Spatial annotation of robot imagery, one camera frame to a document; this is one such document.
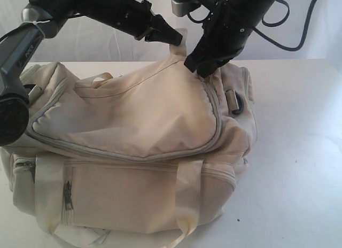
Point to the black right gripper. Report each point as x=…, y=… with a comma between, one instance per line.
x=225, y=33

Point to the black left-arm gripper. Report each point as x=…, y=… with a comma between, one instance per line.
x=131, y=17

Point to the cream canvas duffel bag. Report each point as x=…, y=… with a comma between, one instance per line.
x=160, y=148

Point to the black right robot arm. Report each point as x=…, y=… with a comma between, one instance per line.
x=262, y=7

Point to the white backdrop curtain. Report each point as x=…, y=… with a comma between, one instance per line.
x=83, y=39

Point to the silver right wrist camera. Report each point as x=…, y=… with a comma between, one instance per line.
x=181, y=8

